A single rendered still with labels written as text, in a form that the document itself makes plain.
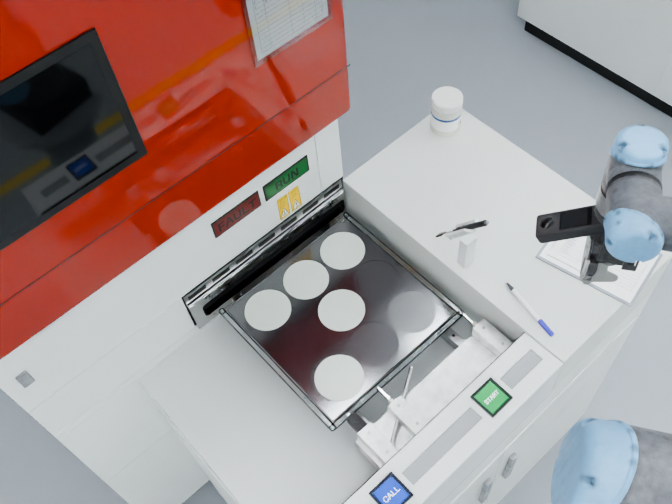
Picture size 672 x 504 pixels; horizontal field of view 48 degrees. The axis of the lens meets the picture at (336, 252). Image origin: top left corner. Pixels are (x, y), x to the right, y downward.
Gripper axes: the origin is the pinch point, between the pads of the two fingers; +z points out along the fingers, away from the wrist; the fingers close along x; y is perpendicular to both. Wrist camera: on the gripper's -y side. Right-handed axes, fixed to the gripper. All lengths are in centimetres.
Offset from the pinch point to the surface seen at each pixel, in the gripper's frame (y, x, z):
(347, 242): -48, 15, 20
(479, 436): -13.9, -26.6, 16.4
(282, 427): -53, -27, 30
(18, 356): -94, -36, -3
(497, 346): -12.6, -5.1, 20.6
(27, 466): -150, -25, 110
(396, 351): -32.3, -9.7, 21.3
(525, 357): -7.2, -9.1, 16.1
